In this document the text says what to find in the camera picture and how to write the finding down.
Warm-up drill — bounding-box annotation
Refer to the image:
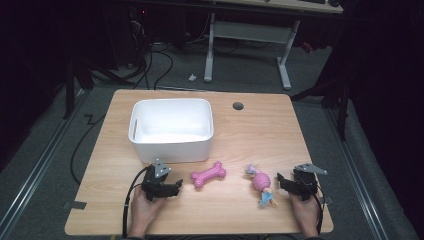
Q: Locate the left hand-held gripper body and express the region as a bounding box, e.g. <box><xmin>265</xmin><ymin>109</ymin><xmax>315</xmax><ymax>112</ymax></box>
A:
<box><xmin>141</xmin><ymin>158</ymin><xmax>173</xmax><ymax>202</ymax></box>

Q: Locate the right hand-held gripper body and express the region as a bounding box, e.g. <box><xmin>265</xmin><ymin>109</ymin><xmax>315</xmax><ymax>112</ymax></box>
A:
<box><xmin>292</xmin><ymin>162</ymin><xmax>329</xmax><ymax>202</ymax></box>

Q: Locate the pink rope ball toy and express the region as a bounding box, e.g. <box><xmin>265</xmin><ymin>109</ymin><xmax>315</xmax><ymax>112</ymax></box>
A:
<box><xmin>244</xmin><ymin>163</ymin><xmax>279</xmax><ymax>208</ymax></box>

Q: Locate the white plastic bin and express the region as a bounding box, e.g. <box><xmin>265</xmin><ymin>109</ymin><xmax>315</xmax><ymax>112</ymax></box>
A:
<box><xmin>128</xmin><ymin>98</ymin><xmax>215</xmax><ymax>165</ymax></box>

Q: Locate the pink bone toy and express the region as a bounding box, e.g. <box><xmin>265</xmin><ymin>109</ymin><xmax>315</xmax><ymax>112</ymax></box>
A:
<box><xmin>190</xmin><ymin>161</ymin><xmax>228</xmax><ymax>190</ymax></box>

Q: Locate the person's right hand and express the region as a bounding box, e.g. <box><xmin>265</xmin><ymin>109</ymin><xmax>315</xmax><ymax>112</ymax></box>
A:
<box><xmin>288</xmin><ymin>194</ymin><xmax>321</xmax><ymax>230</ymax></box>

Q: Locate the person's left hand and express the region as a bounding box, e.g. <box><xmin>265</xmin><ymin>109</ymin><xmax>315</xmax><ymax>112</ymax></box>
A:
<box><xmin>128</xmin><ymin>191</ymin><xmax>166</xmax><ymax>230</ymax></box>

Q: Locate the black metal stand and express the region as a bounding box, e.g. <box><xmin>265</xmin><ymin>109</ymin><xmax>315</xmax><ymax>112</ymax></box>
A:
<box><xmin>62</xmin><ymin>54</ymin><xmax>95</xmax><ymax>120</ymax></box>
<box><xmin>289</xmin><ymin>64</ymin><xmax>353</xmax><ymax>142</ymax></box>

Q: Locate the grey tape strip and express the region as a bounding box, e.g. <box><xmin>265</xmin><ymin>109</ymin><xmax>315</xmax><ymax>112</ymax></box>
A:
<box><xmin>62</xmin><ymin>200</ymin><xmax>88</xmax><ymax>211</ymax></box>

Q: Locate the black computer tower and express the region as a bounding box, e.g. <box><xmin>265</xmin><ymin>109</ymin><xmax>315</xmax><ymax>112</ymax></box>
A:
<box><xmin>128</xmin><ymin>5</ymin><xmax>152</xmax><ymax>68</ymax></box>

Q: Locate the white-legged wooden desk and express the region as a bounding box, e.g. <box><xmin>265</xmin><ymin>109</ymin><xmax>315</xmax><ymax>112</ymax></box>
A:
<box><xmin>202</xmin><ymin>0</ymin><xmax>344</xmax><ymax>91</ymax></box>

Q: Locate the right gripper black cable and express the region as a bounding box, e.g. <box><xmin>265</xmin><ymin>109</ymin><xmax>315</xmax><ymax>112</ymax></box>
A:
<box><xmin>312</xmin><ymin>184</ymin><xmax>326</xmax><ymax>235</ymax></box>

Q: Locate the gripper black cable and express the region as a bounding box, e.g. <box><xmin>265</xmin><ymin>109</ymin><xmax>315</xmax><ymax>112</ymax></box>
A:
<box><xmin>121</xmin><ymin>165</ymin><xmax>152</xmax><ymax>239</ymax></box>
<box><xmin>312</xmin><ymin>184</ymin><xmax>326</xmax><ymax>235</ymax></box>

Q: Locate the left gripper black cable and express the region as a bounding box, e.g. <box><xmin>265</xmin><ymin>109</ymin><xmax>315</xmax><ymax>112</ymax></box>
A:
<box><xmin>121</xmin><ymin>165</ymin><xmax>152</xmax><ymax>239</ymax></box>

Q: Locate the metal floor rail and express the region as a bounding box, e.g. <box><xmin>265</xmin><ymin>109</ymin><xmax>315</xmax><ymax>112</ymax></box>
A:
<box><xmin>0</xmin><ymin>89</ymin><xmax>88</xmax><ymax>240</ymax></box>
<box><xmin>324</xmin><ymin>107</ymin><xmax>389</xmax><ymax>240</ymax></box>

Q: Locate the thin black floor cable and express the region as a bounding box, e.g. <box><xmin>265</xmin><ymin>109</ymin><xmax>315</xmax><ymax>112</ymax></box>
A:
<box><xmin>69</xmin><ymin>113</ymin><xmax>108</xmax><ymax>186</ymax></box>

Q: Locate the black looped floor cable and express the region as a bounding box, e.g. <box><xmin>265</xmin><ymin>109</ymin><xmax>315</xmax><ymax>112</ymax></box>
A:
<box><xmin>153</xmin><ymin>50</ymin><xmax>175</xmax><ymax>91</ymax></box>

